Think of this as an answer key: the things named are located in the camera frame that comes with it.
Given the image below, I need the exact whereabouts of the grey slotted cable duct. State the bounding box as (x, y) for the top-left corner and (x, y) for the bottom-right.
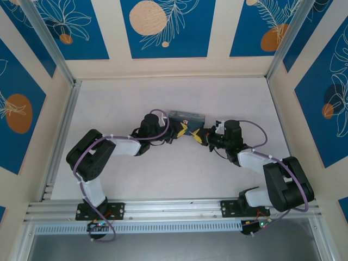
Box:
(34, 220), (243, 236)

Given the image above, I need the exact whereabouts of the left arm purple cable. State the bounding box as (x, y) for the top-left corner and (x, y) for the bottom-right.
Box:
(73, 108), (171, 243)

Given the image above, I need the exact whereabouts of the starry night print box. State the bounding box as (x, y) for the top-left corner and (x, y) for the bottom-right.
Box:
(167, 110), (206, 131)

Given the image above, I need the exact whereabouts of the horizontal aluminium base rail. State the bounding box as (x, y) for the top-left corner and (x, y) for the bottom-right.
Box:
(23, 197), (323, 224)

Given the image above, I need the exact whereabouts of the steel sheet shelf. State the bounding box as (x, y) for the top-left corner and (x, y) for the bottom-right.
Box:
(27, 219), (327, 261)

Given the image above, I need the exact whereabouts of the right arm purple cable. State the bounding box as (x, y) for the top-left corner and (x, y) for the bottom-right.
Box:
(238, 121), (310, 237)

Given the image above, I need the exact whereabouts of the blue floral wall panel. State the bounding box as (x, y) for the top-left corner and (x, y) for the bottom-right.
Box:
(229, 0), (306, 58)
(295, 29), (348, 169)
(0, 39), (47, 175)
(120, 0), (217, 59)
(28, 0), (110, 61)

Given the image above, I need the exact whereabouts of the aluminium table side rail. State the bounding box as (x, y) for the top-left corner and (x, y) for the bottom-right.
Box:
(40, 79), (82, 202)
(266, 78), (318, 202)

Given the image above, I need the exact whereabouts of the aluminium frame post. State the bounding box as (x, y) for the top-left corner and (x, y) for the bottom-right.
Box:
(266, 0), (313, 82)
(20, 0), (77, 85)

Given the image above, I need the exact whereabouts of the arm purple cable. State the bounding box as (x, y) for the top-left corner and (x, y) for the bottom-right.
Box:
(73, 108), (171, 243)
(238, 121), (310, 237)

